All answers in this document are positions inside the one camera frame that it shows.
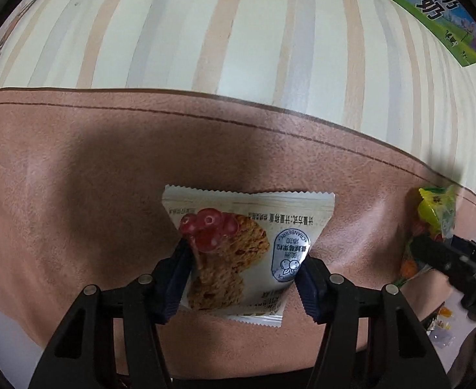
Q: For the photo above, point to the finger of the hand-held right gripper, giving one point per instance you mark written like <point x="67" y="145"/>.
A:
<point x="465" y="245"/>
<point x="436" y="255"/>

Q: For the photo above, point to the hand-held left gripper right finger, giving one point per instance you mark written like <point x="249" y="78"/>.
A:
<point x="309" y="287"/>

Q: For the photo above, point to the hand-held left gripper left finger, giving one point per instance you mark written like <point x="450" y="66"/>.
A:
<point x="173" y="287"/>

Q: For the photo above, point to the yellow green candy packet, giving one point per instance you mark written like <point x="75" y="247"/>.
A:
<point x="432" y="210"/>

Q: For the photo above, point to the white cranberry oat cookie packet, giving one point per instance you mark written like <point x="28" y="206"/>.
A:
<point x="254" y="227"/>

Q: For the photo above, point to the orange wrapped candy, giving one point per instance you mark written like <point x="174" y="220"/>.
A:
<point x="444" y="313"/>

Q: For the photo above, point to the clear wrapped candy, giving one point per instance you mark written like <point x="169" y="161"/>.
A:
<point x="440" y="336"/>

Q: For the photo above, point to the striped pink bed sheet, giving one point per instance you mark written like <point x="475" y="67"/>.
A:
<point x="140" y="150"/>

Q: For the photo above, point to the green milk carton box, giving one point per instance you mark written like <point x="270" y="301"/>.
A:
<point x="444" y="12"/>

